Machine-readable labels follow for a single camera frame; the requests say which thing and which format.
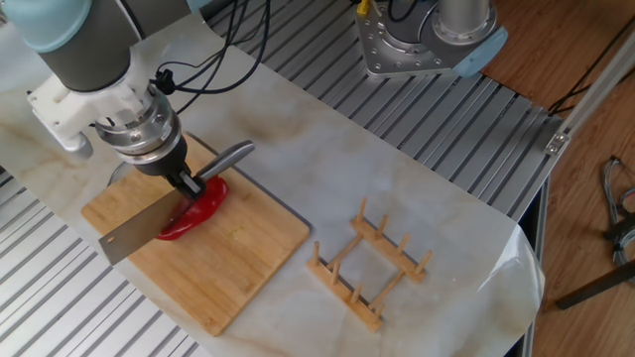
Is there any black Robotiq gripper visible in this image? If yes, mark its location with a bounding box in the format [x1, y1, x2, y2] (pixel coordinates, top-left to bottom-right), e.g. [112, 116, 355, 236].
[131, 136, 207, 201]

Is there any red chili pepper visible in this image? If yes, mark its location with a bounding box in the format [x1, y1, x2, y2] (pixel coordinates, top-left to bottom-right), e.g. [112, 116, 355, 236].
[156, 176, 230, 243]

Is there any steel cleaver knife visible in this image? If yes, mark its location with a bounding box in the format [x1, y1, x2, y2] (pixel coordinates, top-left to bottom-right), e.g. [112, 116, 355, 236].
[97, 140, 257, 267]

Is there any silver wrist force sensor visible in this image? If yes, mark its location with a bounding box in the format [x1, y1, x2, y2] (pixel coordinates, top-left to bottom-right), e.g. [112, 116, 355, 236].
[93, 83, 183, 165]

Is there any wooden cutting board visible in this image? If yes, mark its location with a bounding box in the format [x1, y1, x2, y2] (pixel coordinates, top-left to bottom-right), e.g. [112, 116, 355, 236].
[80, 130, 313, 338]

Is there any glossy marble pattern mat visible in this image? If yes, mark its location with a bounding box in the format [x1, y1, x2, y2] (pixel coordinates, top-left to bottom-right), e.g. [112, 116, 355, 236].
[0, 0, 547, 357]

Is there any wooden peg rack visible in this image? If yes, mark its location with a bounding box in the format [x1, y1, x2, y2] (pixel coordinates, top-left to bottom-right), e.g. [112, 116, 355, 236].
[306, 196, 434, 333]

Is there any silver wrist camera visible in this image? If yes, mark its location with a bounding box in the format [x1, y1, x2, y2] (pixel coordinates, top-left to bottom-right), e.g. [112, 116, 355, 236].
[32, 108, 94, 161]

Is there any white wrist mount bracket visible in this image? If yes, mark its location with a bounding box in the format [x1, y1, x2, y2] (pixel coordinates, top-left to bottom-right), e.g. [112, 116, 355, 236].
[27, 47, 153, 140]

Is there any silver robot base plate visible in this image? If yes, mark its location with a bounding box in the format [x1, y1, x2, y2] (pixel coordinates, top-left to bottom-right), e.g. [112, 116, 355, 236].
[355, 4, 470, 78]

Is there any black floor cable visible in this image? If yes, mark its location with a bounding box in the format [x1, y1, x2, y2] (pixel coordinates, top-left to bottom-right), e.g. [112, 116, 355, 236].
[548, 17, 635, 118]

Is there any aluminium frame post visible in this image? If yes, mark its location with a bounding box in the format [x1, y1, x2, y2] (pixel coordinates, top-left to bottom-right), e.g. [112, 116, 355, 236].
[543, 29, 635, 158]

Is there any grey cable bundle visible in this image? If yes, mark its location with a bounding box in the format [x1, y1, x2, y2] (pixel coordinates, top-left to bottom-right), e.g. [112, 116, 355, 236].
[601, 156, 635, 272]

